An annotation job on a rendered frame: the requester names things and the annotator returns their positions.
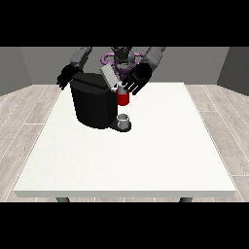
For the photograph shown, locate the small grey cup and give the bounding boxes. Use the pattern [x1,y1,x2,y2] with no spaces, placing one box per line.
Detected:
[117,113,131,130]

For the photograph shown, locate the black coffee machine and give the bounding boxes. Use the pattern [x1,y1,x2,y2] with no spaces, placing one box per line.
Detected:
[69,71,133,132]

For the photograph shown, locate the grey robot trunk purple rings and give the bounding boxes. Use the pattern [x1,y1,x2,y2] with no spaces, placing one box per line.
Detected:
[100,47,146,81]

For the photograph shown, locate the pale grey machine lid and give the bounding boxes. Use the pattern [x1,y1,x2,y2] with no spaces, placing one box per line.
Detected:
[99,63,124,92]

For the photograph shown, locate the red pod holder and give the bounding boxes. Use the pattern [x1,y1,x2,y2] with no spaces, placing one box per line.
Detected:
[116,89,130,107]

